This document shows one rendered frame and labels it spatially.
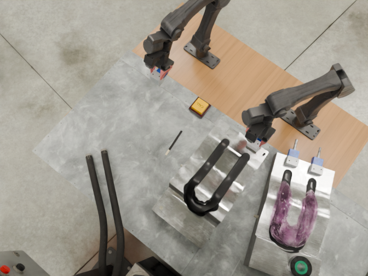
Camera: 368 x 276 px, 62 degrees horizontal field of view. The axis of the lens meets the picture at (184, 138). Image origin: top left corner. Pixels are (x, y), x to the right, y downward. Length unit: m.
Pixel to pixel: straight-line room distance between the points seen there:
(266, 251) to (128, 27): 2.14
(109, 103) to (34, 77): 1.31
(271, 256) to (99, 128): 0.94
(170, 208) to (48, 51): 1.94
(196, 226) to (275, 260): 0.33
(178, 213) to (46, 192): 1.30
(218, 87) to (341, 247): 0.90
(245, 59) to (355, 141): 0.66
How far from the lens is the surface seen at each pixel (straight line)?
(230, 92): 1.57
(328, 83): 1.17
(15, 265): 1.07
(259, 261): 1.30
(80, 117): 1.58
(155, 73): 1.43
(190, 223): 1.32
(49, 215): 2.38
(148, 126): 1.49
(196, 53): 1.63
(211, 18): 1.44
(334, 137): 1.62
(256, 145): 1.32
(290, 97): 1.13
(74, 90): 2.61
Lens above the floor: 2.18
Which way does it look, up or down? 71 degrees down
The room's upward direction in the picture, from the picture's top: 1 degrees counter-clockwise
